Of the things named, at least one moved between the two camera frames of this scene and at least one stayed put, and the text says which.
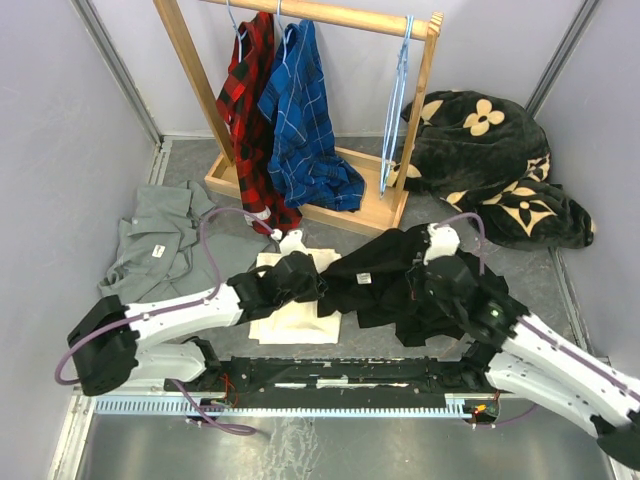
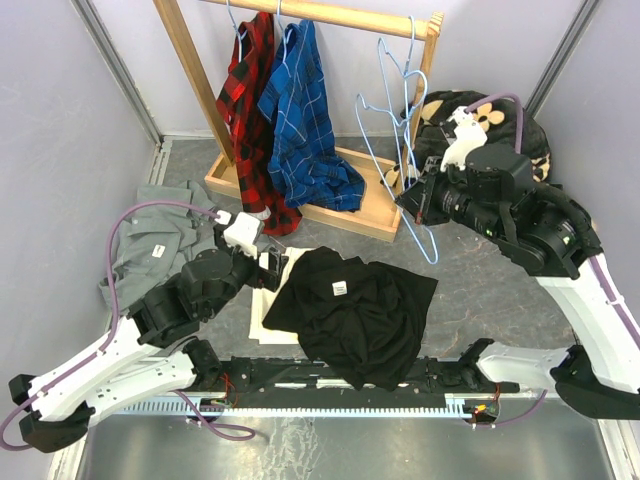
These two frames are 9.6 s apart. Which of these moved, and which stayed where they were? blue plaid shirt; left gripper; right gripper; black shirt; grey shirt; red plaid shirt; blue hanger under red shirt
Moved: black shirt; right gripper; left gripper
Stayed: blue plaid shirt; grey shirt; red plaid shirt; blue hanger under red shirt
